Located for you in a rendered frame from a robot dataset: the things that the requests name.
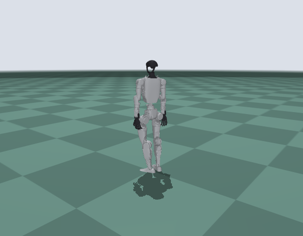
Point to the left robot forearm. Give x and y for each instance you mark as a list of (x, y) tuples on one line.
[(136, 108)]

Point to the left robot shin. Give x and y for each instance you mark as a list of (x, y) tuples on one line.
[(147, 152)]

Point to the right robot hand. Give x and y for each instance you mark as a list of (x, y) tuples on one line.
[(164, 119)]

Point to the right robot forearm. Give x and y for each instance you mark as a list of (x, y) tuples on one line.
[(163, 106)]

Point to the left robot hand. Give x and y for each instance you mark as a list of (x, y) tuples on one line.
[(137, 123)]

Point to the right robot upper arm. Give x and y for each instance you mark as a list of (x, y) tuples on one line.
[(163, 89)]

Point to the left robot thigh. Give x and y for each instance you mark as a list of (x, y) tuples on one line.
[(142, 133)]

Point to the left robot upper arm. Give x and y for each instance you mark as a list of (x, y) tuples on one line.
[(139, 83)]

